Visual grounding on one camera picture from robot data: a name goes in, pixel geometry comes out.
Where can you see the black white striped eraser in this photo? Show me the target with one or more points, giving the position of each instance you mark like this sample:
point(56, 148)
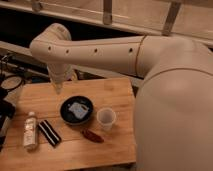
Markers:
point(50, 134)

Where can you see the wooden board table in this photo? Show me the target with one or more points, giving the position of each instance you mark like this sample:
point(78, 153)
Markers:
point(75, 151)

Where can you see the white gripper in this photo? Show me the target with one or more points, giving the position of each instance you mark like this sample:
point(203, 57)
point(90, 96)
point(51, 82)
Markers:
point(60, 72)

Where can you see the small clear bottle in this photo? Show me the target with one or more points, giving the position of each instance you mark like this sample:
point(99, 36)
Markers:
point(30, 132)

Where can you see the black ceramic cup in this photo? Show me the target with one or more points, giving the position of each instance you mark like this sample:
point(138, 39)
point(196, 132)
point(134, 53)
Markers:
point(76, 110)

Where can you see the dark red object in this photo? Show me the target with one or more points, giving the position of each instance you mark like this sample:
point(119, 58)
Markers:
point(92, 136)

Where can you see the black device at left edge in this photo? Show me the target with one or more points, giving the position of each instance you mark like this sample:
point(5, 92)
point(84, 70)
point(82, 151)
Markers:
point(7, 111)

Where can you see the round black framed mirror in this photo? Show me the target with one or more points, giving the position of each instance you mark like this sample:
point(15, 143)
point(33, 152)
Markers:
point(11, 82)

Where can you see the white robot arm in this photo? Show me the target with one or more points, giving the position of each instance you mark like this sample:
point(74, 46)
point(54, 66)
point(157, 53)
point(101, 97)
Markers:
point(173, 114)

